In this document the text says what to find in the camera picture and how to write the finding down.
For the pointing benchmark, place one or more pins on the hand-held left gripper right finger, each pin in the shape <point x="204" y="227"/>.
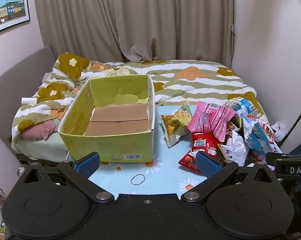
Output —
<point x="207" y="165"/>

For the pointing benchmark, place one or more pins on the yellow-green cardboard box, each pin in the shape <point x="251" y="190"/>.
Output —
<point x="108" y="145"/>

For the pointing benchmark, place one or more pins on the yellow-green snack bag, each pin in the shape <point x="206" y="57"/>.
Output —
<point x="176" y="125"/>

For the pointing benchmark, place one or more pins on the beige curtain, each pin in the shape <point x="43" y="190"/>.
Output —
<point x="130" y="17"/>

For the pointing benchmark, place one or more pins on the light blue daisy tablecloth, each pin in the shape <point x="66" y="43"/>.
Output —
<point x="163" y="177"/>

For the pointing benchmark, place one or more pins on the floral striped duvet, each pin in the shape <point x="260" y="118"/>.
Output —
<point x="195" y="82"/>

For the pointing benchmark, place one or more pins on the grey bed headboard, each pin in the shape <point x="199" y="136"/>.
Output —
<point x="18" y="77"/>

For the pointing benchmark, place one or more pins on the small white tube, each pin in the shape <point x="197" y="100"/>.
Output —
<point x="28" y="100"/>

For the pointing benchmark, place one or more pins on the pink plush toy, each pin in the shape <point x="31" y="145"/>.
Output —
<point x="35" y="131"/>

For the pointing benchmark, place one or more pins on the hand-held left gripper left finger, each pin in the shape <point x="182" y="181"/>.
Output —
<point x="90" y="164"/>

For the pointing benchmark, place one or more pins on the pile of snack packets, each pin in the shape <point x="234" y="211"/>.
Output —
<point x="235" y="135"/>

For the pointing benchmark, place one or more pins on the framed landscape picture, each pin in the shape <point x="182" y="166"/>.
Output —
<point x="8" y="7"/>

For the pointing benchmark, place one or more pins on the white plastic bag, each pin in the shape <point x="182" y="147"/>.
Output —
<point x="280" y="130"/>

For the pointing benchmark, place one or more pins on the rubber band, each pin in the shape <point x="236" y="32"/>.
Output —
<point x="132" y="180"/>

